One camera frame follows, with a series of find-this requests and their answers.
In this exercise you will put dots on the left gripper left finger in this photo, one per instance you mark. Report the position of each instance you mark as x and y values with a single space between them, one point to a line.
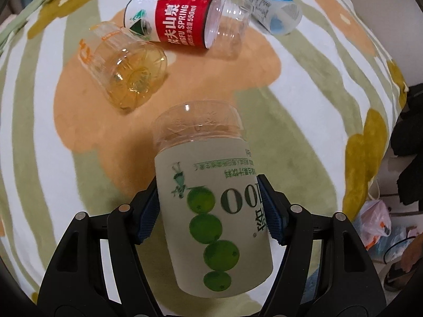
74 283

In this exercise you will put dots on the plastic bag on floor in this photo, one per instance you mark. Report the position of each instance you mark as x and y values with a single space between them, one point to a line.
373 222

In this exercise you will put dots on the red label clear cup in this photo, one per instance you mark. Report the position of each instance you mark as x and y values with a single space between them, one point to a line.
217 26

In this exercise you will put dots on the floral striped blanket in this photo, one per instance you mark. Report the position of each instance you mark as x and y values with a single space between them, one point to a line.
319 105

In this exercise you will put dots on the green label clear cup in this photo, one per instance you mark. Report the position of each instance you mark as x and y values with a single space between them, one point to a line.
210 202

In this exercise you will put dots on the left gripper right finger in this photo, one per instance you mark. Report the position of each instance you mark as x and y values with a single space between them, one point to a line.
347 282

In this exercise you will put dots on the person's right hand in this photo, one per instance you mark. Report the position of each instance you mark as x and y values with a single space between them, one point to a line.
412 254

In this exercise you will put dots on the blue label clear cup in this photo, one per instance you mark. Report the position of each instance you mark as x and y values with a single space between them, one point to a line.
279 17

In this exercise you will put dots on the yellow tinted clear cup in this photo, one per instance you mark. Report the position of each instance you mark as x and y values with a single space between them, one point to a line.
127 68

